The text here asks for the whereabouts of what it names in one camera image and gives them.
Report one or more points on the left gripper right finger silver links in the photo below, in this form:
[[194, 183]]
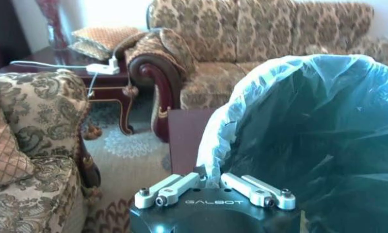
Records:
[[262, 191]]

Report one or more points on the white power strip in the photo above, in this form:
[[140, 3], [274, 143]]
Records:
[[103, 68]]

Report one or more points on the dark red coffee table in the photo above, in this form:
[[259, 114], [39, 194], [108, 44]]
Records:
[[187, 138]]

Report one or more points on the dark red wooden side table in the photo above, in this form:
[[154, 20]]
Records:
[[84, 80]]

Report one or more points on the trash bin with blue bag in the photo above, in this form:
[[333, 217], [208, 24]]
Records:
[[310, 136]]

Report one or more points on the tall red glass vase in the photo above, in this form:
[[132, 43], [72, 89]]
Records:
[[55, 21]]

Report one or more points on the checked orange cushion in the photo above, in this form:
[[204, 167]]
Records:
[[2, 145]]

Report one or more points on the patterned brown fabric sofa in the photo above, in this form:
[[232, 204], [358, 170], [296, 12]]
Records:
[[246, 48]]

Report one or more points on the gold tasselled cushion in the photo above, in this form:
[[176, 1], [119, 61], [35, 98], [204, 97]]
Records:
[[91, 49], [107, 36]]

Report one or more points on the patterned floor rug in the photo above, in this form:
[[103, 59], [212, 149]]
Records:
[[130, 155]]

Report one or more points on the patterned beige armchair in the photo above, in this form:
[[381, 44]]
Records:
[[42, 136]]

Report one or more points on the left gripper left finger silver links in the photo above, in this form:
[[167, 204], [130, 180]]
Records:
[[168, 189]]

